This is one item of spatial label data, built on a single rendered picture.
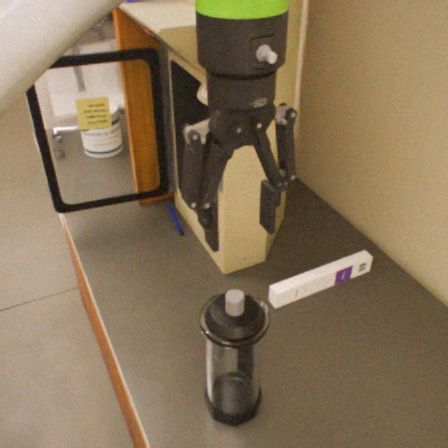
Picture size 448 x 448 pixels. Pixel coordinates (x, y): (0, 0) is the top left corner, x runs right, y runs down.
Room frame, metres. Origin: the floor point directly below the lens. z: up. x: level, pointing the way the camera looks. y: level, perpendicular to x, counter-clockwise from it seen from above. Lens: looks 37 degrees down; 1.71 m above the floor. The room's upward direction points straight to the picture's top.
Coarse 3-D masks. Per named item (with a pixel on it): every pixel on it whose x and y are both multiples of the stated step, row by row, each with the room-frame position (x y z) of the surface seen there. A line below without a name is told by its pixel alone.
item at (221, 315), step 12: (216, 300) 0.53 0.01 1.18; (228, 300) 0.50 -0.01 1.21; (240, 300) 0.50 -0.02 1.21; (252, 300) 0.53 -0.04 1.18; (216, 312) 0.50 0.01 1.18; (228, 312) 0.50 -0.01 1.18; (240, 312) 0.50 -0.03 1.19; (252, 312) 0.50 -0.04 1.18; (216, 324) 0.48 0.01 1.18; (228, 324) 0.48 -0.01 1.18; (240, 324) 0.48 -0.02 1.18; (252, 324) 0.48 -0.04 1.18; (228, 336) 0.46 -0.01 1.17; (240, 336) 0.46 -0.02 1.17
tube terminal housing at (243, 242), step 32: (192, 0) 0.97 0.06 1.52; (288, 32) 0.96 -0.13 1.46; (288, 64) 0.99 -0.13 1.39; (288, 96) 1.01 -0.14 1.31; (256, 160) 0.88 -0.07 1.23; (224, 192) 0.85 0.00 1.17; (256, 192) 0.88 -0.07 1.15; (192, 224) 1.02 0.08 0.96; (224, 224) 0.85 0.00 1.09; (256, 224) 0.88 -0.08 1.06; (224, 256) 0.85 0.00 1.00; (256, 256) 0.88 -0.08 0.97
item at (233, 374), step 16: (208, 304) 0.53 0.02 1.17; (256, 336) 0.47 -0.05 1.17; (208, 352) 0.49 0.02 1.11; (224, 352) 0.46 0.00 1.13; (240, 352) 0.46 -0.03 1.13; (256, 352) 0.48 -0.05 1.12; (208, 368) 0.49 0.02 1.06; (224, 368) 0.46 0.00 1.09; (240, 368) 0.46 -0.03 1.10; (256, 368) 0.48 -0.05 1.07; (208, 384) 0.49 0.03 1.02; (224, 384) 0.46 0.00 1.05; (240, 384) 0.46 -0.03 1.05; (256, 384) 0.48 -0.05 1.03; (224, 400) 0.46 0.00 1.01; (240, 400) 0.46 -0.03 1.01; (256, 400) 0.48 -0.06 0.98
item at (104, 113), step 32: (96, 64) 1.07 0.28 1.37; (128, 64) 1.09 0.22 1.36; (64, 96) 1.05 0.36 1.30; (96, 96) 1.07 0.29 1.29; (128, 96) 1.09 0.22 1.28; (64, 128) 1.04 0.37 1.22; (96, 128) 1.06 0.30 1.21; (128, 128) 1.09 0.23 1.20; (64, 160) 1.04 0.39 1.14; (96, 160) 1.06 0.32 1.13; (128, 160) 1.08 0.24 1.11; (64, 192) 1.03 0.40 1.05; (96, 192) 1.06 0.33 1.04; (128, 192) 1.08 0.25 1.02
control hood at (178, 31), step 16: (160, 0) 1.01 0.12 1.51; (176, 0) 1.01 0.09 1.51; (144, 16) 0.88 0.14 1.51; (160, 16) 0.88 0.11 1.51; (176, 16) 0.88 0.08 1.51; (192, 16) 0.88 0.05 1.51; (160, 32) 0.80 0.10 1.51; (176, 32) 0.81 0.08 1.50; (192, 32) 0.82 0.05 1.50; (176, 48) 0.81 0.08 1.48; (192, 48) 0.82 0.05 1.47; (192, 64) 0.82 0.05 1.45
